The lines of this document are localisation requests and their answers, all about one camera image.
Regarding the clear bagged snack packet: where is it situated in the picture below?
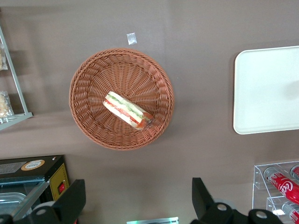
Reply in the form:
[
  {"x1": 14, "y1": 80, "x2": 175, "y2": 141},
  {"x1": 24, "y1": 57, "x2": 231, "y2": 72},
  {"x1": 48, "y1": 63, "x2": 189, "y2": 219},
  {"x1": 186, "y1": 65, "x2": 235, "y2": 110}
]
[
  {"x1": 0, "y1": 90, "x2": 14, "y2": 118},
  {"x1": 0, "y1": 44, "x2": 8, "y2": 72}
]

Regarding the cream plastic tray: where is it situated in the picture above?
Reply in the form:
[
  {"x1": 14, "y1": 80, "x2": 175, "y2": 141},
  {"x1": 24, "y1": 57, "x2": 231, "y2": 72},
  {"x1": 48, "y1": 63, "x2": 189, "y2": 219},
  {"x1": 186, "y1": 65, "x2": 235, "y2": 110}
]
[{"x1": 233, "y1": 45, "x2": 299, "y2": 135}]

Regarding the grey metal wire rack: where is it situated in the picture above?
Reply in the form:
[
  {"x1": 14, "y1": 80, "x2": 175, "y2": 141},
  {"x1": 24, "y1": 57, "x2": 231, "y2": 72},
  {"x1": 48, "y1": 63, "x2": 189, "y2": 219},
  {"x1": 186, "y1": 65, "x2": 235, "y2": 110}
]
[{"x1": 0, "y1": 7, "x2": 34, "y2": 131}]

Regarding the black oven with yellow panel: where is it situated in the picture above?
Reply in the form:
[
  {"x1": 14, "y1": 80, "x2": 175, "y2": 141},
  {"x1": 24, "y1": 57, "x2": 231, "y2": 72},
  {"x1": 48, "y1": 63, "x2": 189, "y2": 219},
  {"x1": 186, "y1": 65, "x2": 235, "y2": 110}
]
[{"x1": 0, "y1": 155, "x2": 70, "y2": 221}]

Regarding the round brown wicker basket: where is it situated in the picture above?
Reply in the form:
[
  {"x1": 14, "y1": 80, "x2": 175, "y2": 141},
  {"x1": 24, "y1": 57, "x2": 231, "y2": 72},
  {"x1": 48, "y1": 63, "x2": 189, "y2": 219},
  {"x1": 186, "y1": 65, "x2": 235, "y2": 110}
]
[{"x1": 69, "y1": 48, "x2": 175, "y2": 151}]

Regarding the clear acrylic bottle rack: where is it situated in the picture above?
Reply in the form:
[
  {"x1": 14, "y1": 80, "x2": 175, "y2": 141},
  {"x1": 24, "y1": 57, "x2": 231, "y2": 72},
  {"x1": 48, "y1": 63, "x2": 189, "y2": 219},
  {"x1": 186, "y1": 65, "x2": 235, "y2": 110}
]
[{"x1": 252, "y1": 158, "x2": 299, "y2": 224}]

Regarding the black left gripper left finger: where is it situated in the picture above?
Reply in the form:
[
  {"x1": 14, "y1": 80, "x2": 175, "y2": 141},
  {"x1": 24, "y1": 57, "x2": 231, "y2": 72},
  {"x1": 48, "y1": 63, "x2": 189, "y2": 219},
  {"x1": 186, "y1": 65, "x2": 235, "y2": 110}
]
[{"x1": 0, "y1": 179, "x2": 86, "y2": 224}]

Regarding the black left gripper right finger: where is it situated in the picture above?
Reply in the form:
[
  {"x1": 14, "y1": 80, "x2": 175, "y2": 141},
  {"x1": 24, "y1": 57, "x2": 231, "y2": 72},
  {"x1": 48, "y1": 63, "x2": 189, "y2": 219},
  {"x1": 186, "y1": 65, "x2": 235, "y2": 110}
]
[{"x1": 191, "y1": 177, "x2": 283, "y2": 224}]

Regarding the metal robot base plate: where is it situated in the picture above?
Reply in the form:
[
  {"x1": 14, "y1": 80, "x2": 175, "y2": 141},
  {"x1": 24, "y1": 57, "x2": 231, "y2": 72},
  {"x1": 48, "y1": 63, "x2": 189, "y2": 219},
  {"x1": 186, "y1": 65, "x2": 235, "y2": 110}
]
[{"x1": 126, "y1": 217, "x2": 179, "y2": 224}]

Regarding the triangle sandwich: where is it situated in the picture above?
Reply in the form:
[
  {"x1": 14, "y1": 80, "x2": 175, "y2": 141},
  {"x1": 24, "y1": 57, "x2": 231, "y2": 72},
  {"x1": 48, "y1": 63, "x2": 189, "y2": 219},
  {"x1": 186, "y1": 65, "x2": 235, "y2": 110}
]
[{"x1": 103, "y1": 91, "x2": 154, "y2": 130}]

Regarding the clear tape piece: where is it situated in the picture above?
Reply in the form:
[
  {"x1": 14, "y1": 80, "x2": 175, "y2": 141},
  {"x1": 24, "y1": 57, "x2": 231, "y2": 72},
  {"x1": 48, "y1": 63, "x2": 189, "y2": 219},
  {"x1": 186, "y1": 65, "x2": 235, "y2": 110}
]
[{"x1": 126, "y1": 32, "x2": 138, "y2": 45}]

